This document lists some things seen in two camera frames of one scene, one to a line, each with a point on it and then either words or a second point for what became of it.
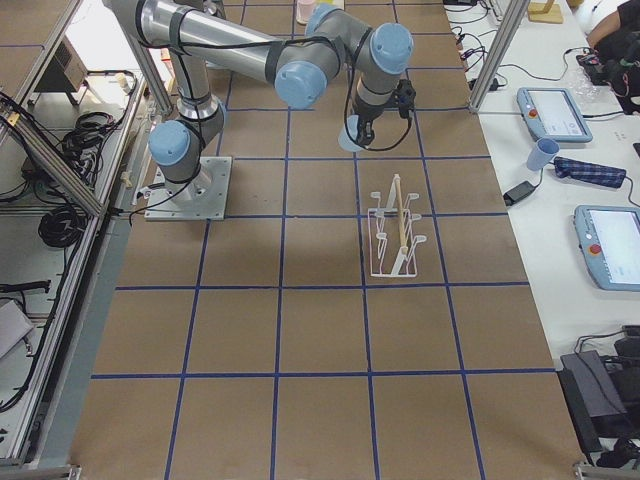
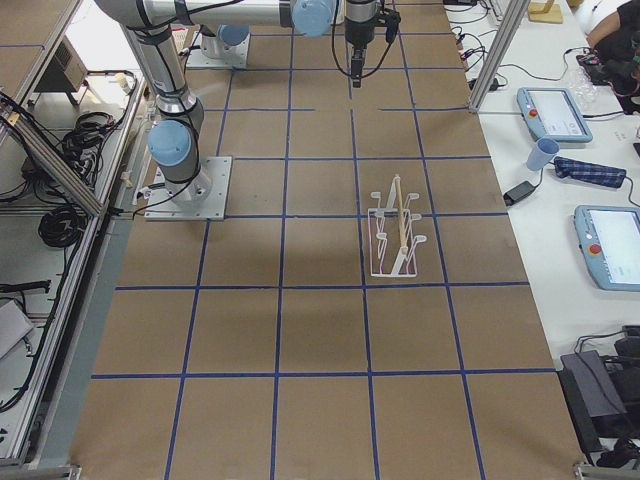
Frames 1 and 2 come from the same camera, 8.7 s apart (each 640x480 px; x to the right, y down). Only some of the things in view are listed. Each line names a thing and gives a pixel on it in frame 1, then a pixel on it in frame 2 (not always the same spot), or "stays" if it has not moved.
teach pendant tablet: [551, 113] stays
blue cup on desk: [544, 149] stays
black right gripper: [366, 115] → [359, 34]
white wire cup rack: [392, 243] stays
